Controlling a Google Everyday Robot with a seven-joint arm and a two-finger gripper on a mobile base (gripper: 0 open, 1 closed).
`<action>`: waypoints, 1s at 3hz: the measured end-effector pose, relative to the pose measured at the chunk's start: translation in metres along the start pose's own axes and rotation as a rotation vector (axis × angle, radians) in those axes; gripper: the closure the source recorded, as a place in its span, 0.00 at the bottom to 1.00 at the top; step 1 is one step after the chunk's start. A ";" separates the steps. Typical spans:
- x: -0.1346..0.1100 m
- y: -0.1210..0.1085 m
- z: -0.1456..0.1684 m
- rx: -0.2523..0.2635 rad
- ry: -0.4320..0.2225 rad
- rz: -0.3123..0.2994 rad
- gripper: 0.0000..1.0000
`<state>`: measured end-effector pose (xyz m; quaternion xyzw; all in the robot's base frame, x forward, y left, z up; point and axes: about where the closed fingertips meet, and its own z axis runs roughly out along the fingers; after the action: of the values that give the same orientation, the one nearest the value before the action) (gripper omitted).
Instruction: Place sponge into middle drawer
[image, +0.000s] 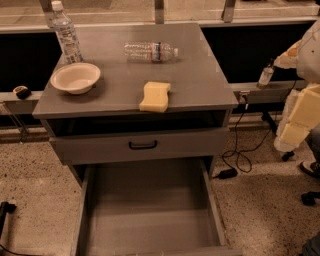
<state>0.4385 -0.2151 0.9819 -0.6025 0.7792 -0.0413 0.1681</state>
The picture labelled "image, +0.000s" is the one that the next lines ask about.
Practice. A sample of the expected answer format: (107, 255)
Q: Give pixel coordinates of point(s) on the grey drawer cabinet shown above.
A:
(200, 96)

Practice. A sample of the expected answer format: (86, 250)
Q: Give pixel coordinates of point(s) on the black object at left edge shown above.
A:
(5, 209)

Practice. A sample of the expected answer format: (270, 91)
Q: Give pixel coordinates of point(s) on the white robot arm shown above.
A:
(304, 56)

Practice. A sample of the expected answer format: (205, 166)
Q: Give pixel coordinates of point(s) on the lying clear water bottle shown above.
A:
(150, 51)

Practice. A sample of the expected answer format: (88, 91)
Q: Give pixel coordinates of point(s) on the white paper bowl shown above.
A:
(76, 79)

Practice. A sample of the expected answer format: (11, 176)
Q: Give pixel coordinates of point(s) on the black drawer handle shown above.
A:
(143, 146)

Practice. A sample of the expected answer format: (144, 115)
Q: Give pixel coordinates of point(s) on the black chair caster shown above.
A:
(309, 198)

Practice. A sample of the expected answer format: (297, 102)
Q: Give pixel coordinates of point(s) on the grey middle drawer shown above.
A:
(94, 149)

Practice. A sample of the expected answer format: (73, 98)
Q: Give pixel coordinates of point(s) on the black power adapter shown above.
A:
(226, 174)

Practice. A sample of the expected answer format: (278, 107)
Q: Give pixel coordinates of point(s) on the yellow sponge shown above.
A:
(155, 98)

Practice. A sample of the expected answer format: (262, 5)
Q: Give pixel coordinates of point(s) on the upright clear water bottle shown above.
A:
(66, 33)

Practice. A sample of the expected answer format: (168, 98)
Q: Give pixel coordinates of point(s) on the black tape measure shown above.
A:
(22, 92)

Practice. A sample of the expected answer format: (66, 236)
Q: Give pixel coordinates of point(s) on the small bottle on ledge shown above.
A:
(266, 74)

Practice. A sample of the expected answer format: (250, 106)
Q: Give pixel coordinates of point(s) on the open grey bottom drawer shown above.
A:
(149, 208)

